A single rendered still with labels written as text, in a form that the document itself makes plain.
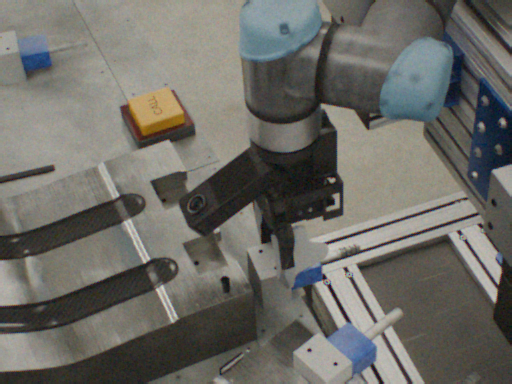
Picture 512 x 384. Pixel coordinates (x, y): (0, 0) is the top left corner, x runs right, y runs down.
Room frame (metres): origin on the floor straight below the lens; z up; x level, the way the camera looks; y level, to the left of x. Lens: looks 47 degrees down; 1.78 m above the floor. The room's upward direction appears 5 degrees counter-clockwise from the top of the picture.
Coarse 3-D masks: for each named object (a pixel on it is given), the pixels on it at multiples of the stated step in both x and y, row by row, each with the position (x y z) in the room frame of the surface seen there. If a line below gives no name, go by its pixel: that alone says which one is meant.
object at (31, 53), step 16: (0, 48) 1.20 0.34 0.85; (16, 48) 1.19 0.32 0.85; (32, 48) 1.21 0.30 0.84; (48, 48) 1.21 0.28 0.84; (64, 48) 1.22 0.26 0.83; (0, 64) 1.18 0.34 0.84; (16, 64) 1.18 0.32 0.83; (32, 64) 1.19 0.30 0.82; (48, 64) 1.20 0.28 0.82; (0, 80) 1.18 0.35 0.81; (16, 80) 1.18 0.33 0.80
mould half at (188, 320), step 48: (48, 192) 0.88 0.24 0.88; (96, 192) 0.87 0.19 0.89; (144, 192) 0.86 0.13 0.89; (96, 240) 0.79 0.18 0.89; (144, 240) 0.78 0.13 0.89; (0, 288) 0.72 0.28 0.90; (48, 288) 0.73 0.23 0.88; (192, 288) 0.71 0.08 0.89; (240, 288) 0.70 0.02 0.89; (0, 336) 0.65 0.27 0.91; (48, 336) 0.66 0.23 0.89; (96, 336) 0.66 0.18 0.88; (144, 336) 0.66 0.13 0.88; (192, 336) 0.67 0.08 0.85; (240, 336) 0.69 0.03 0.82
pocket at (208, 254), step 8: (192, 240) 0.78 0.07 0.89; (200, 240) 0.78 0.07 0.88; (208, 240) 0.78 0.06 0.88; (216, 240) 0.78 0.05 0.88; (192, 248) 0.78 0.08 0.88; (200, 248) 0.78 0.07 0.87; (208, 248) 0.78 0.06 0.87; (216, 248) 0.79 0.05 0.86; (224, 248) 0.77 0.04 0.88; (192, 256) 0.78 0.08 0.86; (200, 256) 0.78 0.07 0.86; (208, 256) 0.77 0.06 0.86; (216, 256) 0.77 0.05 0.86; (224, 256) 0.76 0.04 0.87; (200, 264) 0.76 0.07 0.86; (208, 264) 0.76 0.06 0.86; (216, 264) 0.76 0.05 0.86; (224, 264) 0.76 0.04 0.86; (200, 272) 0.75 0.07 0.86; (208, 272) 0.75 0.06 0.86
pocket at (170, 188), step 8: (168, 176) 0.88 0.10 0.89; (176, 176) 0.89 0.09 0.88; (184, 176) 0.89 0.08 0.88; (152, 184) 0.88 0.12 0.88; (160, 184) 0.88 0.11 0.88; (168, 184) 0.88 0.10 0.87; (176, 184) 0.89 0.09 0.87; (184, 184) 0.88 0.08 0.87; (160, 192) 0.88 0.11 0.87; (168, 192) 0.88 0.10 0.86; (176, 192) 0.88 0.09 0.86; (184, 192) 0.88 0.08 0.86; (160, 200) 0.87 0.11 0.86; (168, 200) 0.87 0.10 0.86; (176, 200) 0.87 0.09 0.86; (168, 208) 0.85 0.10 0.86
